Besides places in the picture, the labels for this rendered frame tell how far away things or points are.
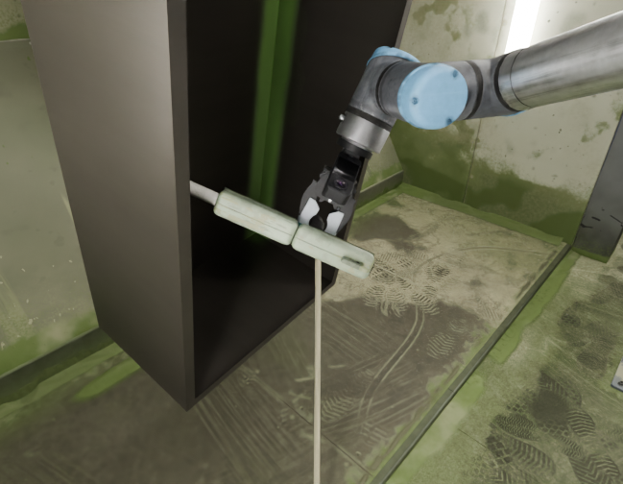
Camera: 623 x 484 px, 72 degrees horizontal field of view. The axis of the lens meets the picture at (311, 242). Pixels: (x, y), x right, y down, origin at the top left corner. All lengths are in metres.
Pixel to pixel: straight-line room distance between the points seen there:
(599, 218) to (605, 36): 2.11
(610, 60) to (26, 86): 1.86
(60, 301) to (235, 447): 0.84
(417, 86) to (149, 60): 0.36
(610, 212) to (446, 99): 2.05
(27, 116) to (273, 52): 1.08
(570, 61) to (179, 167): 0.51
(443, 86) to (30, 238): 1.55
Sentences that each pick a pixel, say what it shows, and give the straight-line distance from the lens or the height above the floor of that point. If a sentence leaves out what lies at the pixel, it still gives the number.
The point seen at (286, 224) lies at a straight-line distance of 0.78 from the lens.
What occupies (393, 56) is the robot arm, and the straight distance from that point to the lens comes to 0.79.
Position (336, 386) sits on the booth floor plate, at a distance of 1.65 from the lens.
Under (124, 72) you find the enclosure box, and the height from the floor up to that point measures 1.21.
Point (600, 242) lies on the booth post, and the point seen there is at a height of 0.11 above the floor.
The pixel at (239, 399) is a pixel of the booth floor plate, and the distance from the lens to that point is 1.64.
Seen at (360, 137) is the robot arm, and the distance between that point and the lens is 0.78.
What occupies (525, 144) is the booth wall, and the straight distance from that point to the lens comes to 2.67.
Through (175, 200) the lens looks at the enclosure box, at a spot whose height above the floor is 1.04.
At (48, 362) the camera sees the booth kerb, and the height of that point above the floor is 0.13.
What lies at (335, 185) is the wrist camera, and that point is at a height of 1.02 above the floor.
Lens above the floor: 1.32
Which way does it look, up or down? 32 degrees down
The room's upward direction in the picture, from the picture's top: straight up
